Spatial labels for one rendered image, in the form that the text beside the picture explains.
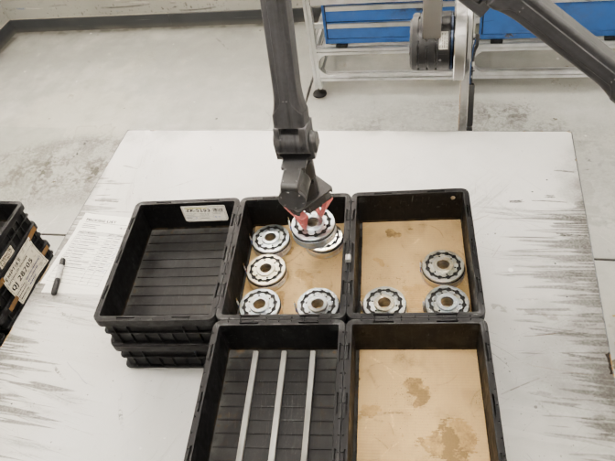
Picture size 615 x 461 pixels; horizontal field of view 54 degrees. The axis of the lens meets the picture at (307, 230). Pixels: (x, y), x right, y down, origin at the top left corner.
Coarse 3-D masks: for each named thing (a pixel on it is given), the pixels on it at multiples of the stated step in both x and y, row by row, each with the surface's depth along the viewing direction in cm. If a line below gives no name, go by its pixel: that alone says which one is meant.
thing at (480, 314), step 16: (368, 192) 159; (384, 192) 158; (400, 192) 158; (416, 192) 157; (432, 192) 156; (448, 192) 155; (464, 192) 155; (352, 208) 156; (352, 224) 152; (352, 240) 149; (352, 256) 147; (352, 272) 142; (352, 288) 139; (480, 288) 134; (352, 304) 136; (480, 304) 131
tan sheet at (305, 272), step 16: (336, 224) 167; (256, 256) 163; (288, 256) 161; (304, 256) 160; (336, 256) 159; (288, 272) 158; (304, 272) 157; (320, 272) 156; (336, 272) 155; (288, 288) 154; (304, 288) 153; (336, 288) 152; (288, 304) 151
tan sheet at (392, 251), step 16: (368, 224) 165; (384, 224) 164; (400, 224) 164; (416, 224) 163; (432, 224) 162; (448, 224) 161; (368, 240) 161; (384, 240) 161; (400, 240) 160; (416, 240) 159; (432, 240) 158; (448, 240) 158; (368, 256) 158; (384, 256) 157; (400, 256) 156; (416, 256) 155; (464, 256) 153; (368, 272) 154; (384, 272) 153; (400, 272) 153; (416, 272) 152; (368, 288) 150; (400, 288) 149; (416, 288) 148; (432, 288) 148; (464, 288) 147; (416, 304) 145
